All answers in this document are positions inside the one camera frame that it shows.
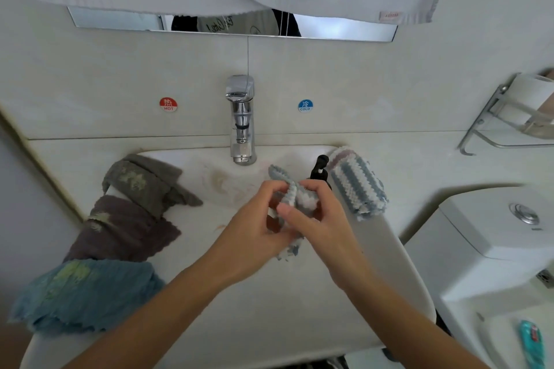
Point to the person's right hand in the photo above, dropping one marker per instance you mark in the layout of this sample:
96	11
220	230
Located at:
333	230

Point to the person's left hand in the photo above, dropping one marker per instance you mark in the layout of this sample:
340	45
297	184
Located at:
242	239

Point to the white ceramic sink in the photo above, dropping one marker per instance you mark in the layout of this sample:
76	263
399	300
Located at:
286	304

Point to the pink white striped cloth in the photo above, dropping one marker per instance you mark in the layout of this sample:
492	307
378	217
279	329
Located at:
339	152

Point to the brown cloth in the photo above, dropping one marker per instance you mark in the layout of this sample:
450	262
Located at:
121	235

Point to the blue stained cloth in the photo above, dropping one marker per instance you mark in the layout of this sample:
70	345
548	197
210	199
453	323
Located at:
86	295

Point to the person's left forearm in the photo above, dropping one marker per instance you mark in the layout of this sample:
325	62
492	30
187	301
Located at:
147	325

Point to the person's right forearm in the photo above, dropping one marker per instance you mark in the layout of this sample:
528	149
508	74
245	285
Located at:
407	325

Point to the black pump soap bottle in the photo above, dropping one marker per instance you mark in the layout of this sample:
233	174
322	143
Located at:
319	170

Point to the chrome faucet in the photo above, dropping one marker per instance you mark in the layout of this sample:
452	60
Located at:
241	118

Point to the blue round sticker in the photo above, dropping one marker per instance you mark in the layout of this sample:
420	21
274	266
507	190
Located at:
306	105

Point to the gray patterned trousers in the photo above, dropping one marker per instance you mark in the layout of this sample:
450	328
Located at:
320	363

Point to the white toilet tank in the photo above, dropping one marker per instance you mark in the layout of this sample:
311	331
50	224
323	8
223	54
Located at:
485	243

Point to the red round sticker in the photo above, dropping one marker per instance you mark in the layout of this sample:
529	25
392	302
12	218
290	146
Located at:
168	104

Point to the chrome flush button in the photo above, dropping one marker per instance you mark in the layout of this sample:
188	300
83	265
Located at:
524	213

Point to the white toilet lid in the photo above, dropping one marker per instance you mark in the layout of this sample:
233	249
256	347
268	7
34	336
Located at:
511	338

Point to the teal tube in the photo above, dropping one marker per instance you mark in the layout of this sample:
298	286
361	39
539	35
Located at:
531	343

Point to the white toilet paper roll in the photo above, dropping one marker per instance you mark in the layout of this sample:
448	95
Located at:
528	92

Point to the brown paper roll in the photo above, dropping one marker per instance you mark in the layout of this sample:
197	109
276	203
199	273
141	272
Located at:
545	118

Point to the wall mirror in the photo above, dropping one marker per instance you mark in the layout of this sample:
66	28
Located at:
346	27

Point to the metal wall shelf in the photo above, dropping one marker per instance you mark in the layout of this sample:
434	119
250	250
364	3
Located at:
511	127

